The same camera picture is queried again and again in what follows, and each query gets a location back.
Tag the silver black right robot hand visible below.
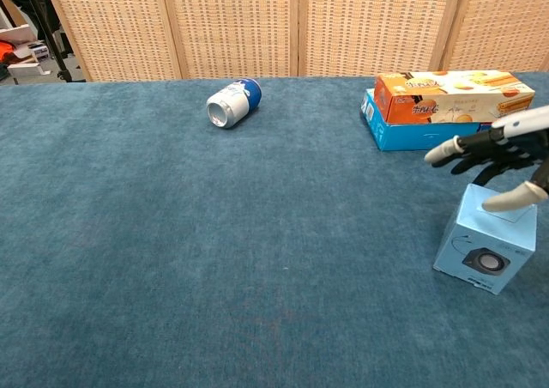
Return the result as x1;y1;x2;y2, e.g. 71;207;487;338
423;106;549;213

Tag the light blue speaker box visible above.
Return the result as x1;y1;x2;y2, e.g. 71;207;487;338
432;183;539;295

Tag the orange snack box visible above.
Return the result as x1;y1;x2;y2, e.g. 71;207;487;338
373;70;536;125

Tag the flat blue carton box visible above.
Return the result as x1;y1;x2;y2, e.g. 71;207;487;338
359;88;494;152

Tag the blue white drink can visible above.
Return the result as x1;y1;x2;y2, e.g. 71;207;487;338
205;77;262;130

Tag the woven wooden folding screen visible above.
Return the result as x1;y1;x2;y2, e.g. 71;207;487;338
40;0;549;82

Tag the blue table cloth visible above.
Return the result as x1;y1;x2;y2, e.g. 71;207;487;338
0;70;549;388

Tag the black tripod stand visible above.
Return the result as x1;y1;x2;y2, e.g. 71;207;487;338
16;0;75;83

